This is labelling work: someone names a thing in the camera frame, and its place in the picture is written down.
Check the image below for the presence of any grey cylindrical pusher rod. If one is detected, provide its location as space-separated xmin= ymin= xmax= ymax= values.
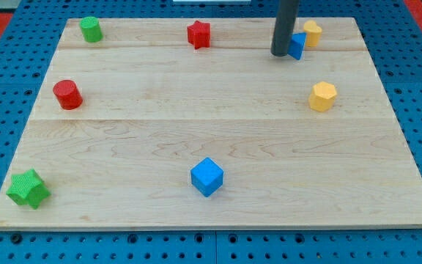
xmin=270 ymin=0 xmax=300 ymax=56

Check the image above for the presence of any blue triangle block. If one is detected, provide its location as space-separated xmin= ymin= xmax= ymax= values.
xmin=287 ymin=32 xmax=306 ymax=60

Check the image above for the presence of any yellow heart block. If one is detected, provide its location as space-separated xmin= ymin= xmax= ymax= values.
xmin=303 ymin=20 xmax=322 ymax=47

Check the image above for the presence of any yellow hexagon block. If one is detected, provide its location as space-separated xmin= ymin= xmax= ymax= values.
xmin=308 ymin=81 xmax=338 ymax=112

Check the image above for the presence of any red star block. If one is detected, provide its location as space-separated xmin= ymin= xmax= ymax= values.
xmin=187 ymin=21 xmax=211 ymax=49

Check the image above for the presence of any light wooden board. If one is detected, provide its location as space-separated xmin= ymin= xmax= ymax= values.
xmin=0 ymin=18 xmax=422 ymax=231

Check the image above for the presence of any blue cube block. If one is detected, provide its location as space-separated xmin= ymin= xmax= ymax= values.
xmin=190 ymin=158 xmax=224 ymax=197

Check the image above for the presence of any green cylinder block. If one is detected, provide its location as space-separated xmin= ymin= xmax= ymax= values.
xmin=79 ymin=16 xmax=103 ymax=43

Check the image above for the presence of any red cylinder block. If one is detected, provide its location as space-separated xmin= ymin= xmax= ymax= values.
xmin=53 ymin=80 xmax=83 ymax=110

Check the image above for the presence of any green star block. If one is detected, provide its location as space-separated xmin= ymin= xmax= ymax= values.
xmin=6 ymin=169 xmax=51 ymax=209

